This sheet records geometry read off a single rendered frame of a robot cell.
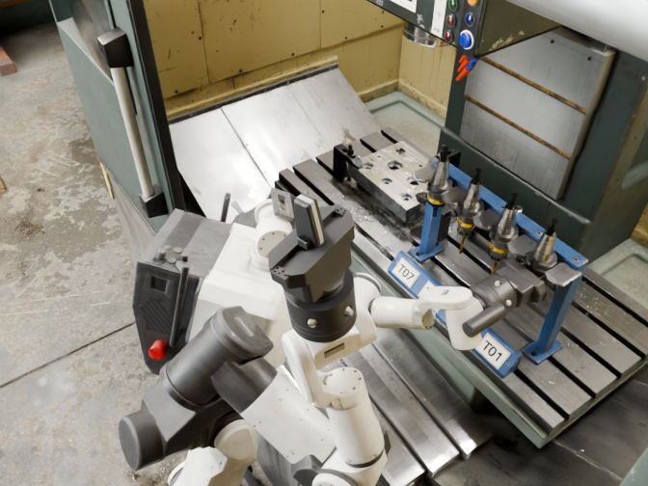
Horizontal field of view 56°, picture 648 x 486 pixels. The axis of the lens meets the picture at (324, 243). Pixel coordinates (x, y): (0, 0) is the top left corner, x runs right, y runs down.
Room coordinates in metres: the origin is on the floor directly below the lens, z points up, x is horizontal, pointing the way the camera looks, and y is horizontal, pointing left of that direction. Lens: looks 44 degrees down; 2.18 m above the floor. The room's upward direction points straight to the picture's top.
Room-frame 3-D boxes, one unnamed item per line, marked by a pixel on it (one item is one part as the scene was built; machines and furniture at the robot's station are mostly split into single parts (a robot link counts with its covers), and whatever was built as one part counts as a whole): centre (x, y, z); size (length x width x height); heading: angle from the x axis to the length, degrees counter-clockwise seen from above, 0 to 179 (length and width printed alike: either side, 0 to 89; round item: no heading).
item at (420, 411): (1.09, -0.06, 0.70); 0.90 x 0.30 x 0.16; 35
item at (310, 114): (2.02, 0.11, 0.75); 0.89 x 0.67 x 0.26; 125
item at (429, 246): (1.31, -0.31, 1.05); 0.10 x 0.05 x 0.30; 125
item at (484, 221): (1.09, -0.39, 1.21); 0.07 x 0.05 x 0.01; 125
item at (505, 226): (1.05, -0.42, 1.26); 0.04 x 0.04 x 0.07
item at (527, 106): (1.74, -0.64, 1.16); 0.48 x 0.05 x 0.51; 35
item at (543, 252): (0.96, -0.48, 1.26); 0.04 x 0.04 x 0.07
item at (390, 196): (1.58, -0.26, 0.97); 0.29 x 0.23 x 0.05; 35
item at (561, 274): (0.91, -0.52, 1.21); 0.07 x 0.05 x 0.01; 125
